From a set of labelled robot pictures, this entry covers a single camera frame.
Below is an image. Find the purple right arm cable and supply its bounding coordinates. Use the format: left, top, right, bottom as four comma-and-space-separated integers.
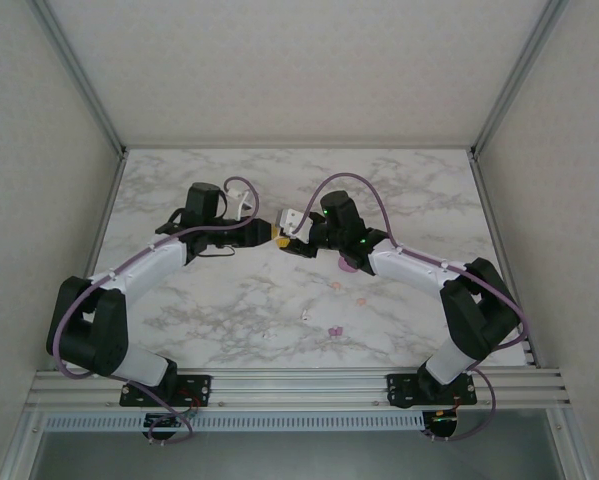
301, 171, 525, 444

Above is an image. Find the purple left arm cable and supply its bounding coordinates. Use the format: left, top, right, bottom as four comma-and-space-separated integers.
46, 175, 260, 447

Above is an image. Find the aluminium frame post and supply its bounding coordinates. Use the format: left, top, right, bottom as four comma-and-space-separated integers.
37, 0, 130, 157
468, 0, 570, 159

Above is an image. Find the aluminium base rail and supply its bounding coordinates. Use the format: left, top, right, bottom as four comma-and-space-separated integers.
26, 368, 573, 410

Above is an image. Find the white slotted cable duct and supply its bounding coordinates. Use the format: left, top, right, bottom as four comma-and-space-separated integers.
43, 410, 426, 432

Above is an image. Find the aluminium table back rail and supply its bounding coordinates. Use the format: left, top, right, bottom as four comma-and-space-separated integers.
123, 143, 475, 151

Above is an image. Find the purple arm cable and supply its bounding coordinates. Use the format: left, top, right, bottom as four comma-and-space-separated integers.
301, 171, 525, 444
46, 175, 260, 447

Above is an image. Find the black controller board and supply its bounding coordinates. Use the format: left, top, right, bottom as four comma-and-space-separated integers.
421, 408, 461, 444
143, 412, 193, 444

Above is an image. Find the aluminium table side rail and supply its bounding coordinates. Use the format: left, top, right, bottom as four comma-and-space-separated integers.
468, 148, 539, 370
81, 148, 129, 301

